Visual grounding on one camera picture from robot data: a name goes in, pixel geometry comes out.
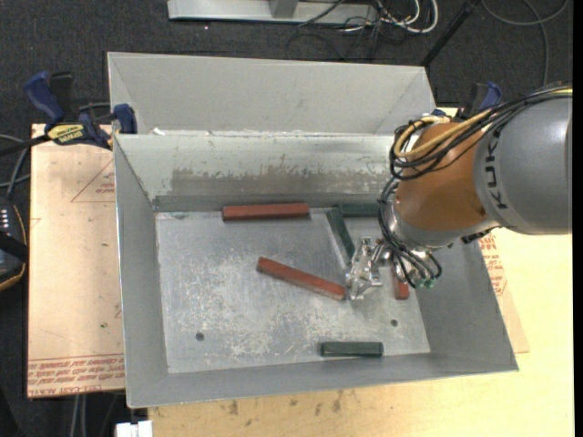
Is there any dark green flat block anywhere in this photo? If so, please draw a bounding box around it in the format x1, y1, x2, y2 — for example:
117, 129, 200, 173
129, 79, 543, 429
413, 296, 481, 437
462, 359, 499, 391
338, 203, 382, 219
319, 340, 385, 359
325, 208, 357, 264

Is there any grey metal bin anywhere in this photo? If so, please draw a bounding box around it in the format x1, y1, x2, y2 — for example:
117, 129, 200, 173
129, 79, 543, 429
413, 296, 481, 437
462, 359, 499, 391
107, 51, 519, 409

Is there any brown cardboard board, red print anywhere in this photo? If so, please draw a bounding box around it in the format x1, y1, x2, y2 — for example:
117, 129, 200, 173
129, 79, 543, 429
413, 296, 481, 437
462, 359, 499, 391
26, 123, 530, 399

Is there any red-brown flat block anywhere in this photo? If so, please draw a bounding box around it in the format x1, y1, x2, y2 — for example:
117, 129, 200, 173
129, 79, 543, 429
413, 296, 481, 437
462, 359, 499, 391
390, 267, 411, 301
255, 256, 348, 301
221, 202, 312, 222

